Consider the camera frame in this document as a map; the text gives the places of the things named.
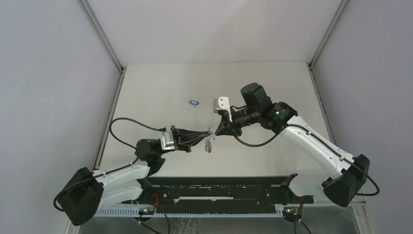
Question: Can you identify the camera black cable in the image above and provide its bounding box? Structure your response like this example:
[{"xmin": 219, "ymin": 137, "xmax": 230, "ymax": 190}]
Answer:
[
  {"xmin": 230, "ymin": 124, "xmax": 380, "ymax": 197},
  {"xmin": 53, "ymin": 117, "xmax": 167, "ymax": 212}
]

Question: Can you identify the aluminium frame post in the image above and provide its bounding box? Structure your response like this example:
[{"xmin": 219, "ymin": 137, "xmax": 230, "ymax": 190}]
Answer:
[
  {"xmin": 77, "ymin": 0, "xmax": 125, "ymax": 73},
  {"xmin": 308, "ymin": 0, "xmax": 350, "ymax": 70}
]

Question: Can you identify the white slotted cable duct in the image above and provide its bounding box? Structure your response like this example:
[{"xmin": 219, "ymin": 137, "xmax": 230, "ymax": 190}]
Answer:
[{"xmin": 94, "ymin": 206, "xmax": 284, "ymax": 218}]

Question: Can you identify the metal keyring with yellow tip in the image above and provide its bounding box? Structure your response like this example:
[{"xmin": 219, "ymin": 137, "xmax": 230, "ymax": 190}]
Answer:
[{"xmin": 205, "ymin": 126, "xmax": 215, "ymax": 153}]

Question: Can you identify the left camera black cable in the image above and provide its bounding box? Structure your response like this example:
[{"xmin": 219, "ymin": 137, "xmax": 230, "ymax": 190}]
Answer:
[{"xmin": 53, "ymin": 117, "xmax": 167, "ymax": 212}]

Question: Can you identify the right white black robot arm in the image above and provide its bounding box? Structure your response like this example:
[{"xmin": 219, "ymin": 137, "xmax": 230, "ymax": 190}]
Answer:
[{"xmin": 214, "ymin": 82, "xmax": 370, "ymax": 207}]

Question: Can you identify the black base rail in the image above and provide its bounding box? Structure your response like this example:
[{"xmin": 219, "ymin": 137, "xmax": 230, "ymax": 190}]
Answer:
[{"xmin": 138, "ymin": 175, "xmax": 314, "ymax": 214}]

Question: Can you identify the right aluminium frame post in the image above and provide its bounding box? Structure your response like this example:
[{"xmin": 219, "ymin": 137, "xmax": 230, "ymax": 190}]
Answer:
[{"xmin": 308, "ymin": 0, "xmax": 350, "ymax": 70}]

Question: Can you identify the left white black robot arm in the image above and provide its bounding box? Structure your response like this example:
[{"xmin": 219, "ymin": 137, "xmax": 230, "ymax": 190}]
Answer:
[{"xmin": 53, "ymin": 126, "xmax": 213, "ymax": 226}]

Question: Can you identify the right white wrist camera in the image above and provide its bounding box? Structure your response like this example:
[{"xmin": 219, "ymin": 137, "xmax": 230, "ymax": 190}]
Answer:
[{"xmin": 213, "ymin": 96, "xmax": 233, "ymax": 122}]

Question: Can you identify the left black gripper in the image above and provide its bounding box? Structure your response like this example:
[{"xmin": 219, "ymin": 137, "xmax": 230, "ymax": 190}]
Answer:
[{"xmin": 156, "ymin": 125, "xmax": 210, "ymax": 156}]

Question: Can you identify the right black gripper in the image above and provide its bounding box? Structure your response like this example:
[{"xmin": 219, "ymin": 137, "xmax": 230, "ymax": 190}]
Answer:
[{"xmin": 215, "ymin": 107, "xmax": 260, "ymax": 137}]

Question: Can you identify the right camera black cable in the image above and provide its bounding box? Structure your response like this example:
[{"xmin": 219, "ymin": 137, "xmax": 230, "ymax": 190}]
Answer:
[{"xmin": 230, "ymin": 124, "xmax": 380, "ymax": 197}]

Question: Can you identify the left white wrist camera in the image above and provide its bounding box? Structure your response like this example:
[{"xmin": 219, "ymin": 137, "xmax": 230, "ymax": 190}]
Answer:
[{"xmin": 160, "ymin": 131, "xmax": 176, "ymax": 150}]

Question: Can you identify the left aluminium frame post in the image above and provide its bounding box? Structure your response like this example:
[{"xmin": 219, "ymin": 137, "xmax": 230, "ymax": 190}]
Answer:
[{"xmin": 77, "ymin": 0, "xmax": 125, "ymax": 73}]

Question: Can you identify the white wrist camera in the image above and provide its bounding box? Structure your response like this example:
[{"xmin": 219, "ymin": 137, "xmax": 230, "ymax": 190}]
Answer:
[
  {"xmin": 213, "ymin": 96, "xmax": 233, "ymax": 122},
  {"xmin": 160, "ymin": 131, "xmax": 176, "ymax": 150}
]

